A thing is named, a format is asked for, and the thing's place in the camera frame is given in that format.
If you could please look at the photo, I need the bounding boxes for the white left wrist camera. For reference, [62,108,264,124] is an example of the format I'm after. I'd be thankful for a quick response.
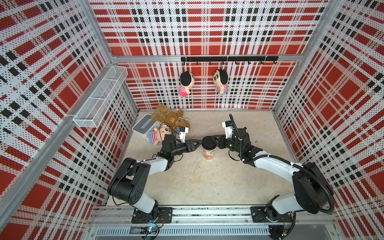
[177,127,189,143]

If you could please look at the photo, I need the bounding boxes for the black plastic cup lid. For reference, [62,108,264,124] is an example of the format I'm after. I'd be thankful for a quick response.
[202,136,217,151]

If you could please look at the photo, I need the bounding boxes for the black wall hook rail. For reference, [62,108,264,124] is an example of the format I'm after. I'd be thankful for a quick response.
[181,56,279,63]

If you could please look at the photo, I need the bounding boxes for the green circuit board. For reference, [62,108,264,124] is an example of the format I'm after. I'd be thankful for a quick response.
[129,226,158,235]

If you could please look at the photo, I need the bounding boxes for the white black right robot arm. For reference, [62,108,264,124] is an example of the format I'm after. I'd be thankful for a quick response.
[208,128,335,222]

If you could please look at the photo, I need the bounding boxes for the striped shirt boy plush doll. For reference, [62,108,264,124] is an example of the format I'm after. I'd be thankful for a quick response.
[146,124,172,145]

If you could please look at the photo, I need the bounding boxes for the printed paper milk tea cup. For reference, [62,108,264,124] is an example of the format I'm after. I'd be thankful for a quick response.
[203,149,215,160]

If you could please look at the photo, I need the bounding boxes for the brown capybara plush toy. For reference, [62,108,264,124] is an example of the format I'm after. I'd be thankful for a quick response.
[151,104,191,132]

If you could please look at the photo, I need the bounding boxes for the white wire mesh shelf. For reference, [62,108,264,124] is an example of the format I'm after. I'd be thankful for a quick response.
[74,66,128,128]

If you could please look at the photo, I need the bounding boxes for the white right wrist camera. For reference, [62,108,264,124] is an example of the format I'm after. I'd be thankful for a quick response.
[222,121,234,139]

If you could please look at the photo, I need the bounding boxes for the pink hanging plush doll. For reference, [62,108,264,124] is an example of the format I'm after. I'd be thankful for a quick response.
[179,71,195,97]

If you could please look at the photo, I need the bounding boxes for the blue hanging plush doll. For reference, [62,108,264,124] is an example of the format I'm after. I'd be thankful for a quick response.
[213,69,229,95]

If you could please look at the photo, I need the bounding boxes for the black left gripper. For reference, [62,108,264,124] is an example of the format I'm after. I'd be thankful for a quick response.
[171,139,203,157]

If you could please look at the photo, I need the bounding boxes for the white grey tissue box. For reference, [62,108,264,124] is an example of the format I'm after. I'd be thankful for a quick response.
[133,114,156,139]

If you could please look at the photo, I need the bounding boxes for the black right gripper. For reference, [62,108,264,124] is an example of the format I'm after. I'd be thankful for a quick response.
[211,135,242,155]

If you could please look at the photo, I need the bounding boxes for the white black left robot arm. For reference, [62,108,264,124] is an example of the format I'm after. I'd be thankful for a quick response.
[108,135,203,223]

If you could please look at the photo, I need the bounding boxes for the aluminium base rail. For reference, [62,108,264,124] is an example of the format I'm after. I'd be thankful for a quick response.
[84,205,343,240]

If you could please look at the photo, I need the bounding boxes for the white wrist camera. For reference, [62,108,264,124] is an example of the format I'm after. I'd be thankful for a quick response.
[177,127,189,143]
[222,121,234,139]

